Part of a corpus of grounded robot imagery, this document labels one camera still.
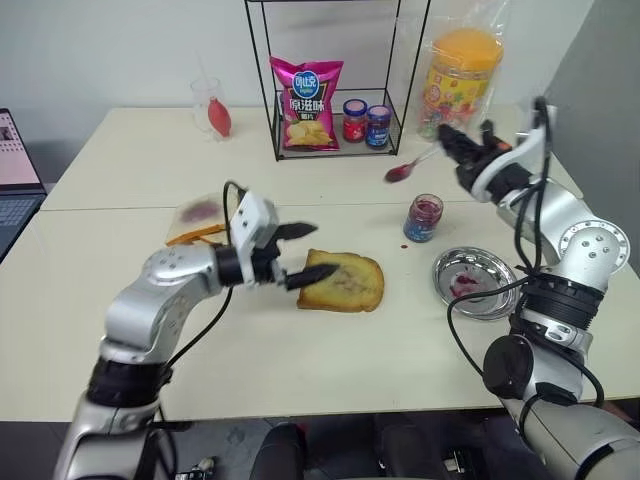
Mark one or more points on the yellow-lid candy jar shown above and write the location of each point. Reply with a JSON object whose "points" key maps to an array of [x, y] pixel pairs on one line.
{"points": [[457, 85]]}

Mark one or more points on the clear plastic bag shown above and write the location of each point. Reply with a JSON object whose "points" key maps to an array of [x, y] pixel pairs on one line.
{"points": [[492, 20]]}

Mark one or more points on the open blue-label jam jar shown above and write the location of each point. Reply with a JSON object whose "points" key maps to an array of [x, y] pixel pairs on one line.
{"points": [[422, 220]]}

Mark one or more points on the closed blue-label jam jar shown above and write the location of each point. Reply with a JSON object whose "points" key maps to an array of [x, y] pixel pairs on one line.
{"points": [[378, 127]]}

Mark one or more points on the red bulb in cup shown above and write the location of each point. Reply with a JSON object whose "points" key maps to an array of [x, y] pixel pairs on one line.
{"points": [[220, 117]]}

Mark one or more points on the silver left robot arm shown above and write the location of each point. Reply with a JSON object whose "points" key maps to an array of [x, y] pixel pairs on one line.
{"points": [[165, 272]]}

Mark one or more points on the round metal plate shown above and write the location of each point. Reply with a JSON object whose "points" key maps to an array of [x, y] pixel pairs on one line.
{"points": [[475, 280]]}

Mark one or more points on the bread slices in plastic bag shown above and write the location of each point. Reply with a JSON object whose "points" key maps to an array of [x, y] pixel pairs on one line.
{"points": [[197, 215]]}

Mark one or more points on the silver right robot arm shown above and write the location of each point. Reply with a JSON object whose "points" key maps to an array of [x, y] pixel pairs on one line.
{"points": [[590, 245]]}

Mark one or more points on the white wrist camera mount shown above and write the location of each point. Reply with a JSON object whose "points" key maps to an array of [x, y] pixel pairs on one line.
{"points": [[505, 160], [254, 215]]}

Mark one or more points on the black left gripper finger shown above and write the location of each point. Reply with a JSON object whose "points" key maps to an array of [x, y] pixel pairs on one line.
{"points": [[299, 231], [312, 275]]}

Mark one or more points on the red-label jam jar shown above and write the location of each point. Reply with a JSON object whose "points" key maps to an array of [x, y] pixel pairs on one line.
{"points": [[355, 122]]}

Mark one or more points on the clear plastic spoon with jam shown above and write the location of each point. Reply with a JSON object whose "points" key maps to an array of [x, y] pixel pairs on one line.
{"points": [[399, 173]]}

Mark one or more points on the toasted bread slice with jam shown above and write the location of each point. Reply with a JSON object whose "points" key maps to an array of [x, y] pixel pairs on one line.
{"points": [[350, 287]]}

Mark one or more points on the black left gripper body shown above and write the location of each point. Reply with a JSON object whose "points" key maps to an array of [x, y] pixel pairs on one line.
{"points": [[267, 262]]}

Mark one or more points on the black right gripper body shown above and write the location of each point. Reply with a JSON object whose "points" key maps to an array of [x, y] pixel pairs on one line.
{"points": [[472, 167]]}

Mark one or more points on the pink potato chips bag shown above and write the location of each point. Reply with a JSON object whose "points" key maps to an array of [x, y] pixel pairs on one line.
{"points": [[309, 107]]}

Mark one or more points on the grey laptop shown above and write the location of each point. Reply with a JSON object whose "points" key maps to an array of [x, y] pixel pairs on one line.
{"points": [[17, 150]]}

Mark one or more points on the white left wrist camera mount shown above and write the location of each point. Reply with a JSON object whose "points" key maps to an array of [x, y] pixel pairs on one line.
{"points": [[254, 215]]}

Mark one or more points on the dark rounded shape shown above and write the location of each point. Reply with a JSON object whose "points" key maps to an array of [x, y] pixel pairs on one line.
{"points": [[285, 452]]}

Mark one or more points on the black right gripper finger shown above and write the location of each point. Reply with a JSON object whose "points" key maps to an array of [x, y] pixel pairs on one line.
{"points": [[457, 142], [491, 136]]}

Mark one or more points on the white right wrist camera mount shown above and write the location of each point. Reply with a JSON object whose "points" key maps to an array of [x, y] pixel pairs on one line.
{"points": [[505, 160]]}

